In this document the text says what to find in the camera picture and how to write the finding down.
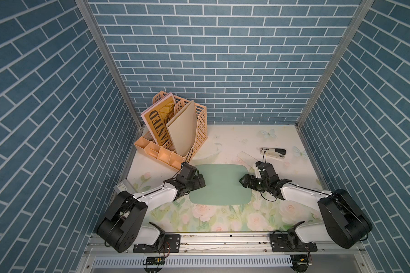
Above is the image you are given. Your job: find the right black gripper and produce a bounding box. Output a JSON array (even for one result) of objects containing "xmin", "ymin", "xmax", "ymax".
[{"xmin": 238, "ymin": 173, "xmax": 268, "ymax": 192}]

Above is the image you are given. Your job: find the white cleaver knife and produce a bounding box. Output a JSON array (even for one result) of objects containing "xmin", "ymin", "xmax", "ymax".
[{"xmin": 237, "ymin": 151, "xmax": 258, "ymax": 168}]

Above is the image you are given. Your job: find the green cutting board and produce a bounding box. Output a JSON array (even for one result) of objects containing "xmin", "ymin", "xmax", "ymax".
[{"xmin": 189, "ymin": 164, "xmax": 252, "ymax": 206}]

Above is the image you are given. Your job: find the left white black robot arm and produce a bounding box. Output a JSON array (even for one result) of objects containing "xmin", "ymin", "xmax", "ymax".
[{"xmin": 95, "ymin": 163, "xmax": 206, "ymax": 253}]

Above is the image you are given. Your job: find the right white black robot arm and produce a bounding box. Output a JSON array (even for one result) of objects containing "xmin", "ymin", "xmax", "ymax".
[{"xmin": 239, "ymin": 161, "xmax": 373, "ymax": 251}]

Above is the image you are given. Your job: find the left circuit board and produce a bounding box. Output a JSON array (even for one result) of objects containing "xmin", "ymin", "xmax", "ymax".
[{"xmin": 143, "ymin": 257, "xmax": 165, "ymax": 267}]

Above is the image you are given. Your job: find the circuit board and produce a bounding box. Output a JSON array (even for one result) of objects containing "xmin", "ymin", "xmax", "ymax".
[
  {"xmin": 143, "ymin": 257, "xmax": 165, "ymax": 267},
  {"xmin": 290, "ymin": 255, "xmax": 311, "ymax": 273}
]

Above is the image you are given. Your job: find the right circuit board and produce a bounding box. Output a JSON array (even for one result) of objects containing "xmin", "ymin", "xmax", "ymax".
[{"xmin": 290, "ymin": 255, "xmax": 311, "ymax": 273}]

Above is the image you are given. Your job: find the peach plastic file organizer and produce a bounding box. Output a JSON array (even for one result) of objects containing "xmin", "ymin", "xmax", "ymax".
[{"xmin": 134, "ymin": 91, "xmax": 207, "ymax": 170}]

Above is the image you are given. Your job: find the black grey stapler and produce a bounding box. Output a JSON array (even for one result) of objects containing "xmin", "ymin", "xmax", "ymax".
[{"xmin": 260, "ymin": 147, "xmax": 287, "ymax": 159}]

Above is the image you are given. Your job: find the floral table mat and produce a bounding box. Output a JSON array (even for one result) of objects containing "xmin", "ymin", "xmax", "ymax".
[{"xmin": 127, "ymin": 125, "xmax": 322, "ymax": 233}]

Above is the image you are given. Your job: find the beige folder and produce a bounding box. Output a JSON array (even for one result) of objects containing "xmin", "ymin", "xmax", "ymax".
[{"xmin": 166, "ymin": 101, "xmax": 197, "ymax": 157}]

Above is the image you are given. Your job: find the clear plastic labelled box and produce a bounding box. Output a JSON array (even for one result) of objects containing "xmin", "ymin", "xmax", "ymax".
[{"xmin": 114, "ymin": 179, "xmax": 136, "ymax": 194}]

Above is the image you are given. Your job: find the yellow wanted poster book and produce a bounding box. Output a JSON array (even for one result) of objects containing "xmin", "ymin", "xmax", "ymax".
[{"xmin": 141, "ymin": 93, "xmax": 175, "ymax": 146}]

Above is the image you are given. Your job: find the aluminium front rail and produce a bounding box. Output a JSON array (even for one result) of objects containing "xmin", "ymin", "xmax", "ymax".
[{"xmin": 83, "ymin": 232, "xmax": 366, "ymax": 257}]

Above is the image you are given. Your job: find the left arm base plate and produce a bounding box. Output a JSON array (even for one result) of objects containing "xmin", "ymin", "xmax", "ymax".
[{"xmin": 133, "ymin": 234, "xmax": 181, "ymax": 255}]

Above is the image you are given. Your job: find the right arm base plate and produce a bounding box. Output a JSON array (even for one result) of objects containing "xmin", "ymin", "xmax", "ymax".
[{"xmin": 269, "ymin": 233, "xmax": 318, "ymax": 253}]

